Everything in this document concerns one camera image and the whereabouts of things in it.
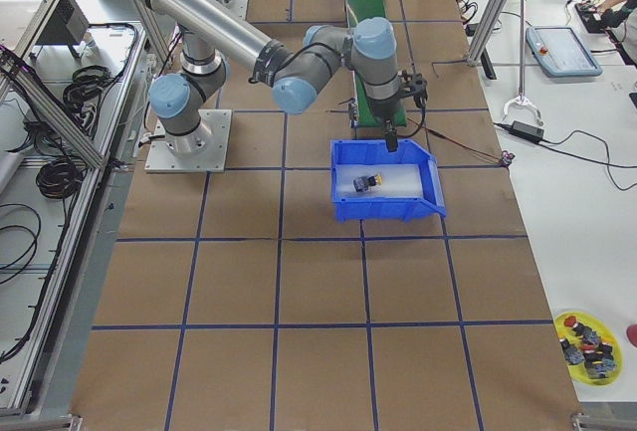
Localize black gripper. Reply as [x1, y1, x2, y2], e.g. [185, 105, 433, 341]
[367, 95, 404, 152]

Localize yellow push button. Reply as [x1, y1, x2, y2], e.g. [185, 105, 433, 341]
[352, 174, 382, 194]

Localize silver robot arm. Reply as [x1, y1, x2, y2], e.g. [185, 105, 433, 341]
[139, 0, 402, 152]

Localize yellow tray of buttons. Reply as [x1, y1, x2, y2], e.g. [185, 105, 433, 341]
[553, 311, 623, 386]

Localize white foam pad right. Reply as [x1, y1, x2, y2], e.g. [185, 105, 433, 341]
[332, 164, 424, 199]

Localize right blue plastic bin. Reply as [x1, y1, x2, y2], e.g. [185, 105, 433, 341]
[330, 139, 447, 222]

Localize green conveyor belt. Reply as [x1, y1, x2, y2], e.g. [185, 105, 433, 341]
[345, 0, 386, 128]

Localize black power adapter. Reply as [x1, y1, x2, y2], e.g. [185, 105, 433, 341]
[511, 120, 544, 143]

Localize teach pendant tablet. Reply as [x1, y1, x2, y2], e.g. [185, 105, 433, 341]
[526, 26, 603, 78]

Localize red and black wires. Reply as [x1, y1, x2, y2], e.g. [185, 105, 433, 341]
[422, 124, 505, 163]

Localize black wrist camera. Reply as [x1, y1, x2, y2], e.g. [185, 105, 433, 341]
[400, 70, 428, 108]

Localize green handled reach grabber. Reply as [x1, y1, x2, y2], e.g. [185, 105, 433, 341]
[503, 0, 543, 126]

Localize aluminium frame post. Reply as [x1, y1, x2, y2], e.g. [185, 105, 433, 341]
[466, 0, 507, 66]

